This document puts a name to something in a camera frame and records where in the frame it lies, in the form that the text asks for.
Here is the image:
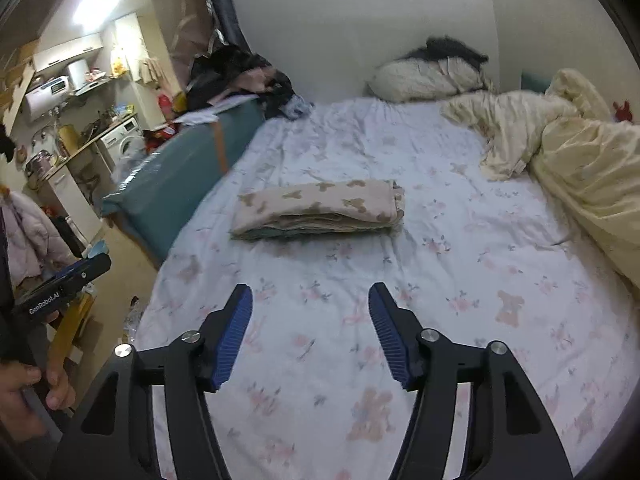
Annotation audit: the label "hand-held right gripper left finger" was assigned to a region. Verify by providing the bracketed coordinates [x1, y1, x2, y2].
[47, 283, 253, 480]

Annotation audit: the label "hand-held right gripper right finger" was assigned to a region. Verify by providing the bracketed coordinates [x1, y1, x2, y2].
[367, 282, 573, 480]

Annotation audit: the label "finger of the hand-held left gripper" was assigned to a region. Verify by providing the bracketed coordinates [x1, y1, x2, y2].
[65, 253, 113, 295]
[44, 261, 83, 287]

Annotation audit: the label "person's left hand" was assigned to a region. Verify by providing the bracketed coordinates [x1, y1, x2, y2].
[0, 362, 76, 441]

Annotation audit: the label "pink padded jacket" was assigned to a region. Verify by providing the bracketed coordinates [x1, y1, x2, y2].
[2, 190, 76, 286]

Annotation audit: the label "bed with floral sheet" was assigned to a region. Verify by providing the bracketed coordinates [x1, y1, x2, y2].
[135, 97, 640, 480]

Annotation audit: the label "kitchen counter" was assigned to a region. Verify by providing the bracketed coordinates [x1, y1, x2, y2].
[25, 112, 138, 241]

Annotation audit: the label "metal cooking pot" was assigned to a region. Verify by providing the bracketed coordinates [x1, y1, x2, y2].
[25, 149, 53, 178]

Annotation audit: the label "white washing machine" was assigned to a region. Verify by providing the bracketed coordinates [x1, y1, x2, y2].
[100, 119, 146, 171]

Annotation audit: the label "white water heater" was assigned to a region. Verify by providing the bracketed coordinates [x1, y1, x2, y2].
[24, 75, 71, 122]

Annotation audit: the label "orange tape strip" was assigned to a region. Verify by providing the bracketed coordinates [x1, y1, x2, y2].
[212, 120, 228, 173]

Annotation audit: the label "white papers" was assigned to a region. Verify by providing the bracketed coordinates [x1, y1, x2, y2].
[175, 107, 221, 126]

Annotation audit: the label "cardboard boxes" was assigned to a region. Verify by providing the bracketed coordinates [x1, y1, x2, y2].
[0, 42, 38, 126]

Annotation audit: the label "white paper towel roll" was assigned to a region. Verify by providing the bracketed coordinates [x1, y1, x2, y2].
[67, 58, 90, 91]

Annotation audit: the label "tall white cabinet door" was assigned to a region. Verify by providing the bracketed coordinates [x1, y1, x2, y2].
[114, 12, 146, 81]

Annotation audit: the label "pile of dark clothes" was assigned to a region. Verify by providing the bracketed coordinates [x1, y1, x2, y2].
[187, 44, 316, 121]

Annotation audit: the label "grey-white pillow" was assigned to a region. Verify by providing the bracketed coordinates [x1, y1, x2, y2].
[370, 57, 496, 103]

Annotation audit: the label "pale yellow duvet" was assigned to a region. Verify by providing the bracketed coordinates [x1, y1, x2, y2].
[440, 69, 640, 303]

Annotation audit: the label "ceiling light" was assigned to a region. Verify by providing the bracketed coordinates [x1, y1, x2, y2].
[72, 0, 116, 23]

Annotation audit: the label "brown and dark curtain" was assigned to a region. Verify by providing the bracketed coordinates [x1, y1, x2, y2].
[167, 0, 251, 86]

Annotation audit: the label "teal headboard cushion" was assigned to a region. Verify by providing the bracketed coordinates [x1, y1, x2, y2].
[520, 71, 551, 93]

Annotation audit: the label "dark clothes on pillow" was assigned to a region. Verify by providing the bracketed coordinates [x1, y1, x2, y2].
[402, 35, 490, 68]

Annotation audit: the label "white wall cabinets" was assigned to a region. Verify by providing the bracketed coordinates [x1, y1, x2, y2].
[32, 32, 106, 73]

